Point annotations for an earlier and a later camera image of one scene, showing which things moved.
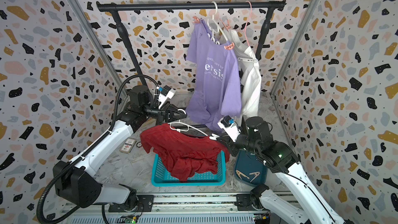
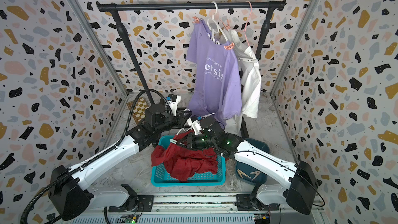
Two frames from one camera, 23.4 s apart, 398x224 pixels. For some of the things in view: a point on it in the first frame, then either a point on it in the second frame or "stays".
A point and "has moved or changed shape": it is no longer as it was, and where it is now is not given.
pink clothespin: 229,46 stays
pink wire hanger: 250,13 stays
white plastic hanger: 180,123 has moved or changed shape
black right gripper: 230,145 -> 192,139
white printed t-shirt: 250,75 stays
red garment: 187,154 has moved or changed shape
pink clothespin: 197,20 stays
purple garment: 215,79 stays
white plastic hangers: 213,25 stays
